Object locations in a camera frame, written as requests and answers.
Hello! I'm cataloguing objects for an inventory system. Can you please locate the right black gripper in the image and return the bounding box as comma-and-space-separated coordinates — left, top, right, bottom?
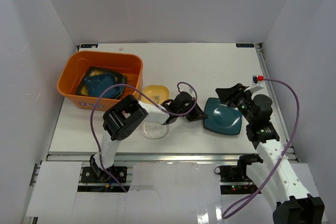
215, 83, 256, 124

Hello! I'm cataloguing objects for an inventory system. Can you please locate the teal square large plate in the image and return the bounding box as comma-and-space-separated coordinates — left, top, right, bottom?
203, 98, 243, 136

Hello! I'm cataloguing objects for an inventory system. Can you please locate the black floral square plate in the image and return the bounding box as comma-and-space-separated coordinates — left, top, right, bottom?
122, 75, 129, 84

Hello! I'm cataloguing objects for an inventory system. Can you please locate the teal scalloped round plate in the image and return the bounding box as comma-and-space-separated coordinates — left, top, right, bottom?
112, 86, 125, 99

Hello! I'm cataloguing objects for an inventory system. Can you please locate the dark blue leaf plate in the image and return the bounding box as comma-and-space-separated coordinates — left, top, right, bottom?
83, 73, 116, 97

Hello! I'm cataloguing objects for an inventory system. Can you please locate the amber black-rimmed square plate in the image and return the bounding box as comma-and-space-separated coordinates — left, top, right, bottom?
75, 67, 123, 97

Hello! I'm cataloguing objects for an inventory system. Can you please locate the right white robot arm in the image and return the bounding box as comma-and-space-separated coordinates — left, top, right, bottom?
216, 81, 324, 223

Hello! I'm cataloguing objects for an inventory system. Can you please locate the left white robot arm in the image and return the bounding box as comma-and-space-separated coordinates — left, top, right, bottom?
90, 91, 208, 183

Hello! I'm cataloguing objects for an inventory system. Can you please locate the yellow square small plate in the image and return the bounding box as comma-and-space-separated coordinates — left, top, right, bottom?
142, 85, 170, 104

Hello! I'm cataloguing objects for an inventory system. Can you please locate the clear glass round plate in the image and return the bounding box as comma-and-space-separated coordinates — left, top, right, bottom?
140, 122, 170, 140

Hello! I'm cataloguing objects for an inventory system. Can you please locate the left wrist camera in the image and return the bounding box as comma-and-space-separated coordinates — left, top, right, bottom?
181, 84, 195, 97

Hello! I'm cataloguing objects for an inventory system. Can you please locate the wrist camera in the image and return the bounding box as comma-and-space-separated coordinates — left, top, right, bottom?
245, 75, 266, 93
181, 84, 195, 97

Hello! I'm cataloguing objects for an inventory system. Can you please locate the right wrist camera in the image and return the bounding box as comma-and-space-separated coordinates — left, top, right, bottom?
245, 75, 266, 93

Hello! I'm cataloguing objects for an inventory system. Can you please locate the aluminium table frame rail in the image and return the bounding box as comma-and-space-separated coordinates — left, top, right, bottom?
26, 42, 300, 219

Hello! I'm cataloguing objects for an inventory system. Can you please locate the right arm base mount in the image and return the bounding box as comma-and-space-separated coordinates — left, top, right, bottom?
214, 154, 263, 195

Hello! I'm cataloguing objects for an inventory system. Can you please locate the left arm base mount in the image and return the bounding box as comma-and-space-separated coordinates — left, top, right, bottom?
80, 166, 129, 192

